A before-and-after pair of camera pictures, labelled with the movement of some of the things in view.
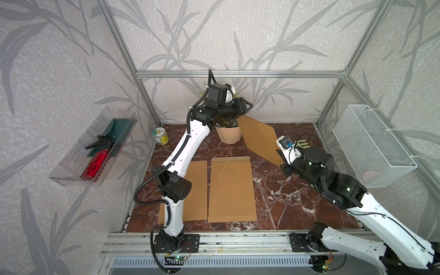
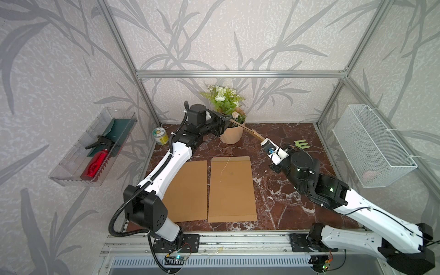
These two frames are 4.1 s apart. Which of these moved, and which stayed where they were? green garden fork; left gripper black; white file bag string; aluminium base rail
Moved: left gripper black
Stayed: aluminium base rail; white file bag string; green garden fork
